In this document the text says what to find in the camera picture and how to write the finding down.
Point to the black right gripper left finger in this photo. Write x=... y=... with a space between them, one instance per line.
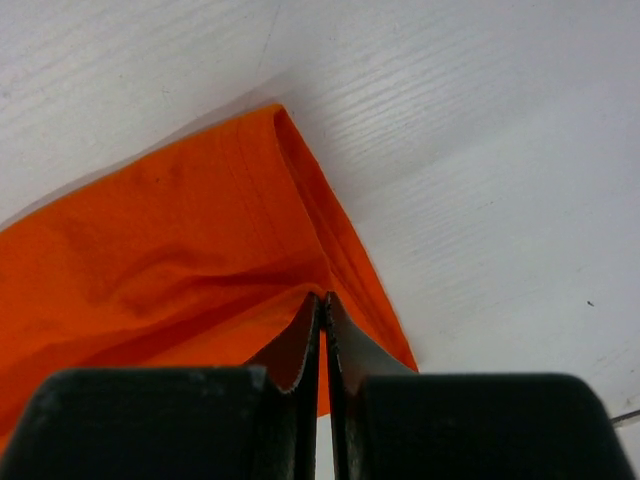
x=253 y=421

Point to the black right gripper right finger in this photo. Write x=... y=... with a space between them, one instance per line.
x=389 y=422

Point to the orange t shirt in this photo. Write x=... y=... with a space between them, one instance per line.
x=197 y=254

